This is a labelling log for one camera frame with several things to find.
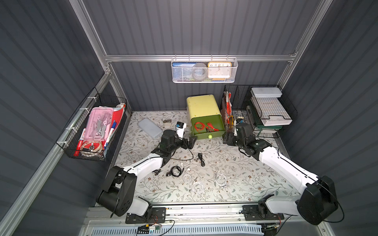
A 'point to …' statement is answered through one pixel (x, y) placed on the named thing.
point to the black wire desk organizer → (242, 107)
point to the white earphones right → (220, 179)
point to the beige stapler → (167, 121)
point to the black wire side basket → (72, 140)
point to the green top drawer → (207, 127)
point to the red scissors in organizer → (229, 105)
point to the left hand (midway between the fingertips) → (191, 135)
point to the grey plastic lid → (150, 128)
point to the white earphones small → (188, 169)
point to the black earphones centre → (200, 157)
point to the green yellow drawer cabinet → (202, 105)
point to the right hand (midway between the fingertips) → (233, 135)
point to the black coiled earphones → (175, 171)
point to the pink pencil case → (100, 119)
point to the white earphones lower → (198, 187)
